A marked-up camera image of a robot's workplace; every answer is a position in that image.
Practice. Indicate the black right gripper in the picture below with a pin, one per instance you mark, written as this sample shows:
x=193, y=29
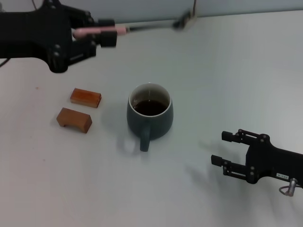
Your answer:
x=267, y=160

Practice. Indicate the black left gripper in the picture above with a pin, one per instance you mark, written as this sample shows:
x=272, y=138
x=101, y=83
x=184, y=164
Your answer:
x=35, y=30

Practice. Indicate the glossy orange wooden block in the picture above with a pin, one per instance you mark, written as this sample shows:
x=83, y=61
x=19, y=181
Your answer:
x=86, y=97

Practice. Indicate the brown notched wooden block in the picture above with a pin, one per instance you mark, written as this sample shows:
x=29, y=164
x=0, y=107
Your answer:
x=75, y=118

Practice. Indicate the dark grey coffee cup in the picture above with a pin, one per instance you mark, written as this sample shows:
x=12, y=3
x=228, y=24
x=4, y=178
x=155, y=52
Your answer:
x=156, y=125

